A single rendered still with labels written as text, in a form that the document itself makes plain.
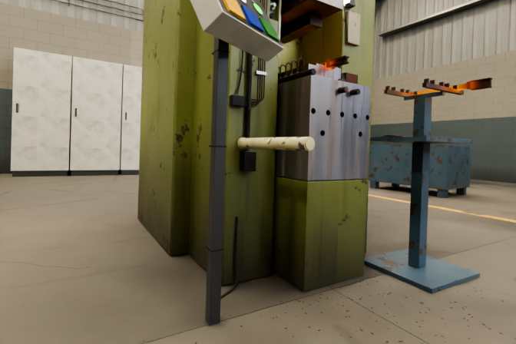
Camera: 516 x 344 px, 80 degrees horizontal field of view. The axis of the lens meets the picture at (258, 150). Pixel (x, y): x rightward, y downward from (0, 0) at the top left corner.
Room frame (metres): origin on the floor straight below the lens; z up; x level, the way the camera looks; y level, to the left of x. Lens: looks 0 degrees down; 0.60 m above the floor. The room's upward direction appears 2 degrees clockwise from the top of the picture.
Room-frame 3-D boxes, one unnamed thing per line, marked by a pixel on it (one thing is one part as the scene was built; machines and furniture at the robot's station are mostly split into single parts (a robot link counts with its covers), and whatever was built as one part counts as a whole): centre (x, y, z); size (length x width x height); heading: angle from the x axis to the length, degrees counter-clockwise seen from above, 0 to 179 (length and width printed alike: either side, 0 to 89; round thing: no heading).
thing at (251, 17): (0.97, 0.03, 1.01); 0.07 x 0.05 x 0.07; 146
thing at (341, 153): (1.62, -0.23, 0.69); 0.56 x 0.38 x 0.45; 31
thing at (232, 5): (0.89, 0.09, 1.01); 0.07 x 0.05 x 0.07; 146
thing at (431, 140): (1.58, -0.84, 0.67); 0.40 x 0.30 x 0.02; 119
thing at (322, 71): (1.58, -0.19, 0.96); 0.42 x 0.20 x 0.09; 31
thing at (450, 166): (4.86, -2.53, 0.36); 1.21 x 0.81 x 0.72; 37
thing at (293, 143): (1.15, -0.05, 0.62); 0.44 x 0.05 x 0.05; 31
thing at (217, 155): (1.05, 0.14, 0.54); 0.04 x 0.04 x 1.08; 31
